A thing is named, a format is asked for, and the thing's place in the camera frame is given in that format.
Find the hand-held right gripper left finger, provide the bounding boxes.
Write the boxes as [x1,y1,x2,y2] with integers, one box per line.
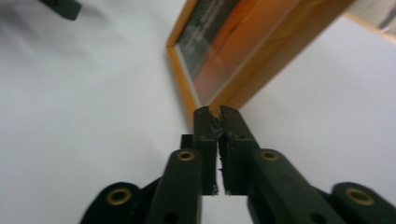
[180,105,219,197]

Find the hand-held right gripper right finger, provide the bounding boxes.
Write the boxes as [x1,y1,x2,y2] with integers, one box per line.
[218,105,261,196]

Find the wooden picture frame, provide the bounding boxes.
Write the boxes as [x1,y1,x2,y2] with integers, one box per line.
[165,0,357,126]

